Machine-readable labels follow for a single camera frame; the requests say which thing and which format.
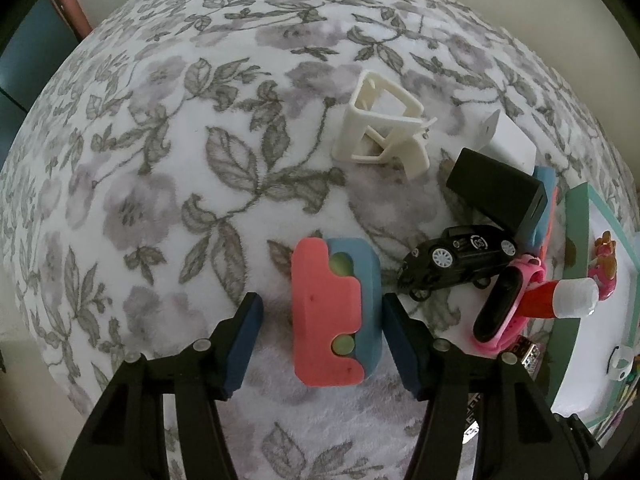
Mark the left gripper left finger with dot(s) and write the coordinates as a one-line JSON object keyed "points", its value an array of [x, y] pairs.
{"points": [[234, 341]]}

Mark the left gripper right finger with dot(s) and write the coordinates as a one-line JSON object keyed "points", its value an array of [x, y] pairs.
{"points": [[411, 346]]}

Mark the pink blue foam block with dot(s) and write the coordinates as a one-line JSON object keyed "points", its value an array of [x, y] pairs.
{"points": [[336, 308]]}

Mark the red bottle silver cap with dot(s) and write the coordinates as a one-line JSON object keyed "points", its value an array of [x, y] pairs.
{"points": [[575, 298]]}

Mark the pink doll figure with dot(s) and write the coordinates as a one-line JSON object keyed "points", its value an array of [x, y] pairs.
{"points": [[603, 267]]}

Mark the pink smartwatch band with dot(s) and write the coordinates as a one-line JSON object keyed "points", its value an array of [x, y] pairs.
{"points": [[498, 324]]}

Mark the black toy car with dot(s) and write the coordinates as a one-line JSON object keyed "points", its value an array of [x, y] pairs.
{"points": [[461, 255]]}

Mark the black power adapter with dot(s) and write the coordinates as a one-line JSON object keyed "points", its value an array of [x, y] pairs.
{"points": [[502, 193]]}

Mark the white teal-edged tray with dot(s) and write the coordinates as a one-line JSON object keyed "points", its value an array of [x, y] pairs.
{"points": [[579, 351]]}

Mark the floral grey blanket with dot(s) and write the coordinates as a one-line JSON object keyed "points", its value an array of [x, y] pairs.
{"points": [[181, 151]]}

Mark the white plastic clip holder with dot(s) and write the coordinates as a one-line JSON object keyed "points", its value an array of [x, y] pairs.
{"points": [[384, 122]]}

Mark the white charger block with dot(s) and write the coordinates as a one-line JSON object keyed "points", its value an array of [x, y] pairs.
{"points": [[503, 140]]}

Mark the blue cabinet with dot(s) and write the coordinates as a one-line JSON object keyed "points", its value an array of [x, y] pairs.
{"points": [[36, 50]]}

